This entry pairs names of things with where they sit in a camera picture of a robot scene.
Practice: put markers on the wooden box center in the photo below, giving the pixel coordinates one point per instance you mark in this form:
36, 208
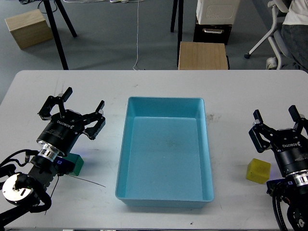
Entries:
202, 56

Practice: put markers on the white office chair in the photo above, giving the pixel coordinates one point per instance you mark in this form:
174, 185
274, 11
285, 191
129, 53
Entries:
279, 8

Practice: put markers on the green block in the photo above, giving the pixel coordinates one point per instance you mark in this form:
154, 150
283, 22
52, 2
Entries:
77, 161

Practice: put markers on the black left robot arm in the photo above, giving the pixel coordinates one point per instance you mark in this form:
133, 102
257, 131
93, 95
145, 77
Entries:
26, 183

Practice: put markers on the white appliance box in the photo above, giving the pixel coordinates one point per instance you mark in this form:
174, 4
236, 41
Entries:
217, 12

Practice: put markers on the black tripod legs left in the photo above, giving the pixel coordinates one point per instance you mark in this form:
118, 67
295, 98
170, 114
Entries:
54, 29

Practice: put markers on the seated person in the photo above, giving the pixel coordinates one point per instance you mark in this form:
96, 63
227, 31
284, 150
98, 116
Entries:
295, 34

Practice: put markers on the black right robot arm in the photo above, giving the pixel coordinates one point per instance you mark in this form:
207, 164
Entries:
293, 190

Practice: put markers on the light wooden box left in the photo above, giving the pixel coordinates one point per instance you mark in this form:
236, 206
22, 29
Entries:
29, 29

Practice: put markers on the black drawer box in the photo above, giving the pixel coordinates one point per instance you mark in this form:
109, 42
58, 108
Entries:
212, 33

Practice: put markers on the black stand legs center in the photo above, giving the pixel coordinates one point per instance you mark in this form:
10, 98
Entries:
177, 12

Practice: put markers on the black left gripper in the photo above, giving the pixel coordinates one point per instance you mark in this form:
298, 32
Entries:
61, 130

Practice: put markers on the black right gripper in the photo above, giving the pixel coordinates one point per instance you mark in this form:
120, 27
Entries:
290, 146

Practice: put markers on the light blue plastic box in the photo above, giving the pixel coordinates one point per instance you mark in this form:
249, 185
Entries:
164, 159

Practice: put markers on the yellow block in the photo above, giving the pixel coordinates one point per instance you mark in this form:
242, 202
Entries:
258, 171

